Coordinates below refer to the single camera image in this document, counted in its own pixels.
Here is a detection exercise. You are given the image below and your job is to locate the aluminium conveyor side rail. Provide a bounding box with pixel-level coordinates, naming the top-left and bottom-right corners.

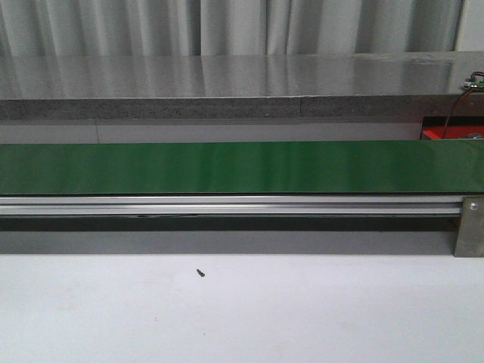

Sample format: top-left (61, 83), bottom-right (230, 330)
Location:
top-left (1, 195), bottom-right (464, 217)

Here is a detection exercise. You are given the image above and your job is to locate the grey stone counter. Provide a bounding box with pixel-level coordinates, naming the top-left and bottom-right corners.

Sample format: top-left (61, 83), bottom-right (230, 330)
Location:
top-left (1, 51), bottom-right (483, 120)

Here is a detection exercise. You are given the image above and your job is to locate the red black wire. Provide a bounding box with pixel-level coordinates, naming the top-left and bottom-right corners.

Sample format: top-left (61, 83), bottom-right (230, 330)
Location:
top-left (441, 70), bottom-right (484, 141)

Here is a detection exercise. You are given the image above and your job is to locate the metal conveyor support bracket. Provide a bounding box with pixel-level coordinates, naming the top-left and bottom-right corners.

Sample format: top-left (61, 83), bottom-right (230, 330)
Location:
top-left (454, 196), bottom-right (484, 257)

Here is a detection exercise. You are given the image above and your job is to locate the small green circuit board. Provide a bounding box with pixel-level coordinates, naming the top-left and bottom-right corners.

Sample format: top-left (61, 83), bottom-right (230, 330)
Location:
top-left (461, 72), bottom-right (484, 92)

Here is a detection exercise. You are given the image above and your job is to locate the red plastic tray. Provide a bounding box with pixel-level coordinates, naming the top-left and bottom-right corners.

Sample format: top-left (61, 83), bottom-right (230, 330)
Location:
top-left (420, 116), bottom-right (483, 140)

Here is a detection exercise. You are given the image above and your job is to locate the grey white curtain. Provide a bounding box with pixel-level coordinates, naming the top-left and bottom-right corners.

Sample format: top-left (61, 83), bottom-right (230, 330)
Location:
top-left (1, 1), bottom-right (463, 57)

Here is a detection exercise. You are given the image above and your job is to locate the green conveyor belt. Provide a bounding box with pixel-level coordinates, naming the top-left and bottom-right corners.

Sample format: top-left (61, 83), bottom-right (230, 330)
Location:
top-left (1, 140), bottom-right (483, 195)

